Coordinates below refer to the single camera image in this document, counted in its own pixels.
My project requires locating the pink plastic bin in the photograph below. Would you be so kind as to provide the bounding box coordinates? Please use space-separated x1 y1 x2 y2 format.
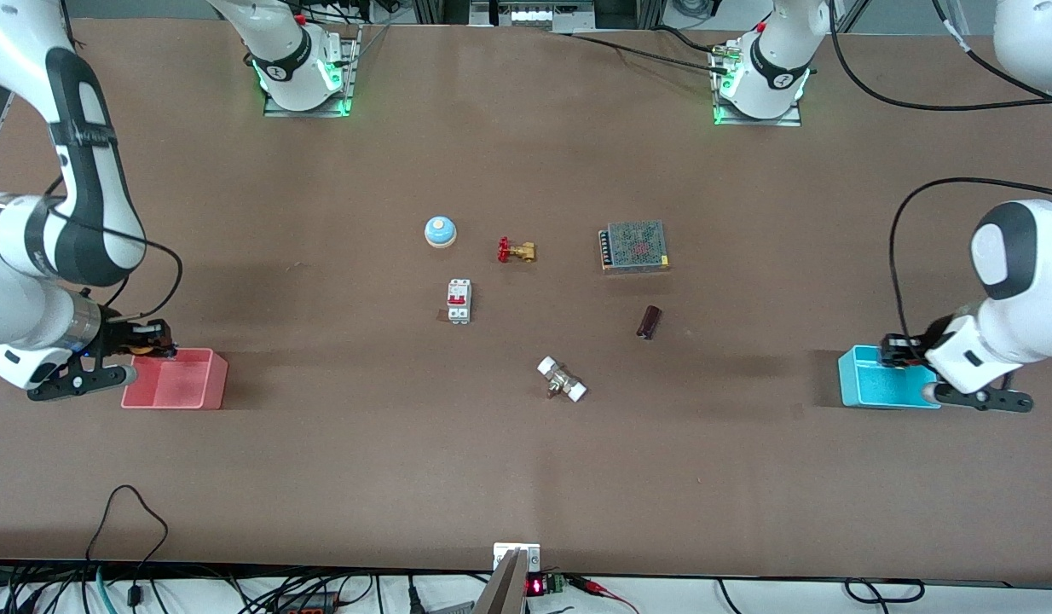
121 347 229 411

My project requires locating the metal mesh power supply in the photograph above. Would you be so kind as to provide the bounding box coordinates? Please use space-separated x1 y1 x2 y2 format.
598 220 672 274

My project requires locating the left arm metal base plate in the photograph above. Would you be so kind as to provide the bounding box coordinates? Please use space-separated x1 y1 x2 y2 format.
712 43 804 128

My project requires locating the black coiled cable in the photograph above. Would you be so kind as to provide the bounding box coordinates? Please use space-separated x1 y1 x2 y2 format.
845 578 926 605

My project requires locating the metal fitting with white caps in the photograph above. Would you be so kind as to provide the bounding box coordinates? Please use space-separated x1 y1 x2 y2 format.
536 356 588 403

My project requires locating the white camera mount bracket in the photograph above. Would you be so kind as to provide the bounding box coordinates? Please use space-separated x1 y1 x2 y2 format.
493 542 541 573

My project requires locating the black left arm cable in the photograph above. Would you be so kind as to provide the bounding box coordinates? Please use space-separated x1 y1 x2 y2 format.
829 0 1052 359

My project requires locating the black looped cable with connector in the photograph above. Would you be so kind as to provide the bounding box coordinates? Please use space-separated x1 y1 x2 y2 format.
84 484 170 614

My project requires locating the cyan plastic bin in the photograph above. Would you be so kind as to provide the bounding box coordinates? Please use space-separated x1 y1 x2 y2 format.
837 345 942 410

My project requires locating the black cable to arm base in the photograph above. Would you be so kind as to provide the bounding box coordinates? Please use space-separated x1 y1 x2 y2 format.
550 26 733 74

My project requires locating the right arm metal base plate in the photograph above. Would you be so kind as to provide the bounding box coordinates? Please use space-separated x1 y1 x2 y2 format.
263 26 361 118

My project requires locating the red and black clip lead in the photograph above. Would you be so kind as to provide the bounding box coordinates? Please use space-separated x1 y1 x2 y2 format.
567 576 639 614

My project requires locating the grey metal mount bar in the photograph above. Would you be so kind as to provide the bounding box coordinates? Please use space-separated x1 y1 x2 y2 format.
472 548 528 614

